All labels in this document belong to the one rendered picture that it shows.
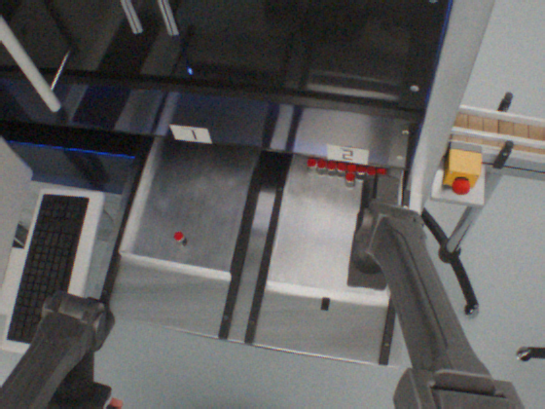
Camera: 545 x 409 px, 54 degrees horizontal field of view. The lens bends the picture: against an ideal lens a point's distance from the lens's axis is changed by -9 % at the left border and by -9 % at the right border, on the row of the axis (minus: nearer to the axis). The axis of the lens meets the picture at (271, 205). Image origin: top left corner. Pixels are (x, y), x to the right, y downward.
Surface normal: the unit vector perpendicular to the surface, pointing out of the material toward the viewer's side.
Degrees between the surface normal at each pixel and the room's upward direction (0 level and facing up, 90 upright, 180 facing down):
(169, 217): 0
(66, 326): 41
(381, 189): 15
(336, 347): 0
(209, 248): 0
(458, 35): 90
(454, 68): 90
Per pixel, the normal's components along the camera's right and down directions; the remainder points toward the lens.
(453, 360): 0.23, -0.88
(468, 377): 0.00, 0.40
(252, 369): -0.08, -0.41
